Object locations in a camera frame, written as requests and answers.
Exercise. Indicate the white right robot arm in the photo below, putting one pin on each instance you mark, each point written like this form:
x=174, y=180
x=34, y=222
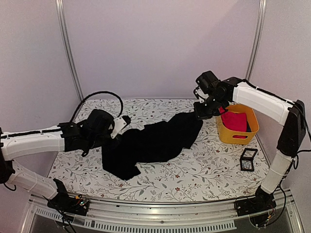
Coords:
x=289, y=115

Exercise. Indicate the floral tablecloth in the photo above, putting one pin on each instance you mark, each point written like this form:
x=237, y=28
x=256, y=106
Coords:
x=210, y=170

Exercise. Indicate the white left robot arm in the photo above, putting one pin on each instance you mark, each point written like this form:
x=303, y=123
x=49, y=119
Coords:
x=15, y=145

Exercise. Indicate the black t-shirt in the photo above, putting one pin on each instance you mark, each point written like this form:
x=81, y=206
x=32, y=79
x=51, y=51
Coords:
x=158, y=142

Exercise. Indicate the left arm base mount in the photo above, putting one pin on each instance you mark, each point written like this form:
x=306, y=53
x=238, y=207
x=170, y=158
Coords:
x=62, y=202

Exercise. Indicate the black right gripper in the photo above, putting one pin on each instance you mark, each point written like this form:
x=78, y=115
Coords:
x=200, y=115

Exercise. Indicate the aluminium corner post left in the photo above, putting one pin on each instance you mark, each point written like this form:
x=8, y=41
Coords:
x=68, y=51

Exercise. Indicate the black brooch display box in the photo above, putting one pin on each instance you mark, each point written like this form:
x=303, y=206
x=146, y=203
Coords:
x=248, y=154

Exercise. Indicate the magenta cloth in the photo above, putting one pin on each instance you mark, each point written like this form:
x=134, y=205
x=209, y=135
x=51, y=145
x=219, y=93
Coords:
x=234, y=122

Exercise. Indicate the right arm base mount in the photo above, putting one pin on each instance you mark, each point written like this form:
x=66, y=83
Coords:
x=260, y=202

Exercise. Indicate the yellow plastic basket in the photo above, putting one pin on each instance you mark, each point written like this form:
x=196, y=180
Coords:
x=251, y=118

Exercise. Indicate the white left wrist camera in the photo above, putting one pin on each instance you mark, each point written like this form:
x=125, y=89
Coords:
x=119, y=124

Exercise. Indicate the aluminium front rail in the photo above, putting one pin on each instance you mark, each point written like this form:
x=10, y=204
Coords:
x=120, y=216

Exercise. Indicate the sparkling brooch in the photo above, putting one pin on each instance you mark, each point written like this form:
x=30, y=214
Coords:
x=246, y=165

